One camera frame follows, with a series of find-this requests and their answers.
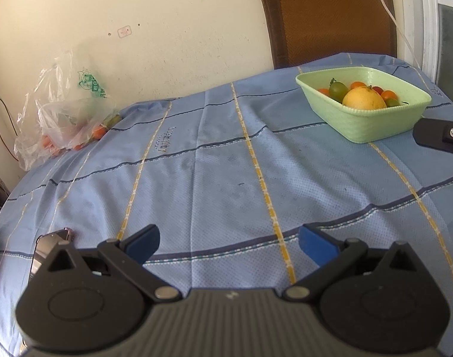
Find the white framed glass door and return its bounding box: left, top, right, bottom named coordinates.
left=397, top=0, right=453, bottom=112

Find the clear plastic bag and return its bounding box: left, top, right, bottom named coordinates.
left=14, top=50, right=123, bottom=170

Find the brown cushioned chair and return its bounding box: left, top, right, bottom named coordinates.
left=258, top=0, right=398, bottom=69

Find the large yellow citrus fruit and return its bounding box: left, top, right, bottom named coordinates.
left=342, top=85, right=388, bottom=110

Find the blue checked tablecloth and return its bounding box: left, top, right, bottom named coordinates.
left=0, top=53, right=453, bottom=357

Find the white cable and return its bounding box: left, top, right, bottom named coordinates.
left=362, top=0, right=422, bottom=68

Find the dark glossy smartphone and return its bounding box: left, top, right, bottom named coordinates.
left=29, top=228, right=76, bottom=280

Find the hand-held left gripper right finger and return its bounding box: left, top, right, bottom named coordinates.
left=284, top=224, right=420, bottom=302

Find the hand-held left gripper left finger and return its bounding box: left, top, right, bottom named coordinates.
left=44, top=224, right=183, bottom=303

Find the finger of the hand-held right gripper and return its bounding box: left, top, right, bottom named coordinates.
left=412, top=118, right=453, bottom=157

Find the light green plastic basket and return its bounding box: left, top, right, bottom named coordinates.
left=295, top=66, right=432, bottom=144

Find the thin red cable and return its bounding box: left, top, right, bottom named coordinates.
left=0, top=89, right=21, bottom=160

